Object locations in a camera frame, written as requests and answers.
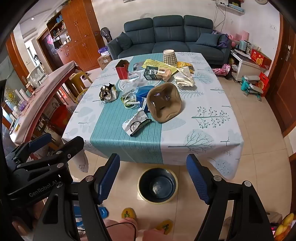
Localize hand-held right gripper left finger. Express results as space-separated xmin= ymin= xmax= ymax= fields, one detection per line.
xmin=35 ymin=153 xmax=121 ymax=241

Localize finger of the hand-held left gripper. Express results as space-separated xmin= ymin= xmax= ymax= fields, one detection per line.
xmin=6 ymin=133 xmax=53 ymax=163
xmin=13 ymin=136 xmax=85 ymax=186

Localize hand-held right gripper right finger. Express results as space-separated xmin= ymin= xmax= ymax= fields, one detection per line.
xmin=186 ymin=153 xmax=274 ymax=241

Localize dark blue bin yellow rim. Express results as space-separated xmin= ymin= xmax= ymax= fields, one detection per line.
xmin=137 ymin=167 xmax=178 ymax=205

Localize blue face mask pack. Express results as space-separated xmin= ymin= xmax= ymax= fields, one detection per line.
xmin=134 ymin=85 xmax=155 ymax=100

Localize red plastic stool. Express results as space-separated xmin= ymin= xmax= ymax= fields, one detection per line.
xmin=50 ymin=104 xmax=72 ymax=132

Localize blue plastic stool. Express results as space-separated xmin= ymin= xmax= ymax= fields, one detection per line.
xmin=98 ymin=206 xmax=109 ymax=219

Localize long table pink cover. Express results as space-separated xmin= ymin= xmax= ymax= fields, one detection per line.
xmin=9 ymin=61 xmax=78 ymax=145

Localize leaf print tablecloth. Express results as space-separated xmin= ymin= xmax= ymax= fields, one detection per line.
xmin=61 ymin=52 xmax=244 ymax=180

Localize person's legs pink pants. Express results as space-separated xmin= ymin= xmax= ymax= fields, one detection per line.
xmin=102 ymin=218 xmax=197 ymax=241

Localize crumpled dark wrapper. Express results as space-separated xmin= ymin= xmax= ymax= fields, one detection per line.
xmin=99 ymin=84 xmax=118 ymax=102

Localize yellow plastic stool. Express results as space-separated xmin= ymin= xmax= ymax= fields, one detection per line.
xmin=69 ymin=71 xmax=93 ymax=98

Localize brown pulp cup tray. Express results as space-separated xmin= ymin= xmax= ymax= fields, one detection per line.
xmin=146 ymin=83 xmax=185 ymax=123

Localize red carton box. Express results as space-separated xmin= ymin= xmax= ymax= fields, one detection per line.
xmin=115 ymin=59 xmax=130 ymax=80

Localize clear plastic bag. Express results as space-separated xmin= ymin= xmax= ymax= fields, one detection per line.
xmin=119 ymin=71 xmax=148 ymax=93

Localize cardboard box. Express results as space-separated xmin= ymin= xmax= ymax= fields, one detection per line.
xmin=97 ymin=54 xmax=114 ymax=70

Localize pile of fruit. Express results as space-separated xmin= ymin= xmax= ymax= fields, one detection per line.
xmin=274 ymin=213 xmax=295 ymax=241

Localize white crumpled bag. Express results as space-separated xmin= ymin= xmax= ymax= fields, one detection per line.
xmin=173 ymin=67 xmax=196 ymax=88

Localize teal ride-on toy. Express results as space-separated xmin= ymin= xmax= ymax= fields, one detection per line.
xmin=240 ymin=75 xmax=264 ymax=101

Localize dark green box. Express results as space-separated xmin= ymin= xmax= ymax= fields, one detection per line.
xmin=143 ymin=66 xmax=162 ymax=80

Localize kraft paper bag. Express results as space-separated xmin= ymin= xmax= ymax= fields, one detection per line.
xmin=157 ymin=67 xmax=177 ymax=82

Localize pink bag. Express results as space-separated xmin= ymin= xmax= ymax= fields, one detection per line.
xmin=212 ymin=64 xmax=232 ymax=78

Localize yellow chip bag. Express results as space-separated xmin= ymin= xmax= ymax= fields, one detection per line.
xmin=177 ymin=61 xmax=195 ymax=75

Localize yellow plastic bag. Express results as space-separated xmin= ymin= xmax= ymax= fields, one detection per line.
xmin=142 ymin=59 xmax=178 ymax=77

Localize small red gift box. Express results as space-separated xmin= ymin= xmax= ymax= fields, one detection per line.
xmin=258 ymin=72 xmax=270 ymax=96

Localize dark blue square cushion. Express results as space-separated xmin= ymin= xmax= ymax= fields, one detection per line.
xmin=117 ymin=32 xmax=133 ymax=50

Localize black fan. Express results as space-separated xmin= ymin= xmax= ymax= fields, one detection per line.
xmin=100 ymin=27 xmax=112 ymax=43

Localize wooden cabinet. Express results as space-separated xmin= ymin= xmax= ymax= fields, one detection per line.
xmin=38 ymin=0 xmax=105 ymax=70

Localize white TV stand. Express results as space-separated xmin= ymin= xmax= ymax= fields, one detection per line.
xmin=231 ymin=50 xmax=260 ymax=81

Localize checkered paper cup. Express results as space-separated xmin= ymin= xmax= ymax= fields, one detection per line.
xmin=162 ymin=49 xmax=178 ymax=66

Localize wooden door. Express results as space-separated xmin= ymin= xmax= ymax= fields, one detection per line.
xmin=265 ymin=13 xmax=296 ymax=137

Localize wide red gift box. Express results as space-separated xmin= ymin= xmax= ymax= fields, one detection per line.
xmin=251 ymin=49 xmax=272 ymax=69

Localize dark blue long cushion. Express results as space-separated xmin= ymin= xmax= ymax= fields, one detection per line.
xmin=195 ymin=33 xmax=221 ymax=47

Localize purple bag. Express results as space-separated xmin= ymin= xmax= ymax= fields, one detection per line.
xmin=211 ymin=30 xmax=229 ymax=49

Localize dark blue sofa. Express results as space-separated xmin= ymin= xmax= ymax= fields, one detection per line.
xmin=107 ymin=15 xmax=232 ymax=66

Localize white packet with black ring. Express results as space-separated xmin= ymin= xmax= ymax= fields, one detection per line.
xmin=122 ymin=108 xmax=152 ymax=137

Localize white cable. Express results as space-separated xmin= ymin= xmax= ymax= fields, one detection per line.
xmin=121 ymin=89 xmax=141 ymax=108

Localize wall shelf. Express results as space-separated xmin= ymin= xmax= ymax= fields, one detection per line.
xmin=217 ymin=0 xmax=245 ymax=15

